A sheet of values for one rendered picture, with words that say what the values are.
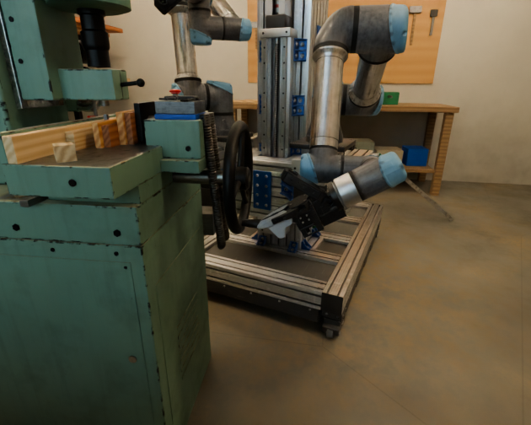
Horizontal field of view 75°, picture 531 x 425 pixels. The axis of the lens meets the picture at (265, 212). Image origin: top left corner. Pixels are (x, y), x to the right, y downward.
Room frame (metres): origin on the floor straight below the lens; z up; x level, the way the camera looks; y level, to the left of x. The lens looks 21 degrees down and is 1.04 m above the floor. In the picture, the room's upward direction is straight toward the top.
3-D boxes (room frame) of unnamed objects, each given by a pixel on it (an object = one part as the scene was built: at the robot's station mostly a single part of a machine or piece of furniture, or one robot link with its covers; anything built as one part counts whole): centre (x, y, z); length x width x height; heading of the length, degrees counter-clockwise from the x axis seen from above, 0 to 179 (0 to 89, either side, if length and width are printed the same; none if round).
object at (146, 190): (0.89, 0.34, 0.82); 0.40 x 0.21 x 0.04; 173
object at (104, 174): (0.89, 0.30, 0.87); 0.61 x 0.30 x 0.06; 173
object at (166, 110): (0.89, 0.21, 0.99); 0.13 x 0.11 x 0.06; 173
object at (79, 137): (1.02, 0.39, 0.92); 0.55 x 0.02 x 0.04; 173
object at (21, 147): (0.91, 0.42, 0.92); 0.60 x 0.02 x 0.05; 173
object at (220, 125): (1.64, 0.21, 0.87); 0.15 x 0.15 x 0.10
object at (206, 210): (1.14, 0.23, 0.58); 0.12 x 0.08 x 0.08; 83
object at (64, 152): (0.65, 0.38, 0.92); 0.03 x 0.03 x 0.03; 35
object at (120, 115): (0.92, 0.33, 0.94); 0.20 x 0.02 x 0.08; 173
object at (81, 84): (0.90, 0.42, 1.03); 0.14 x 0.07 x 0.09; 83
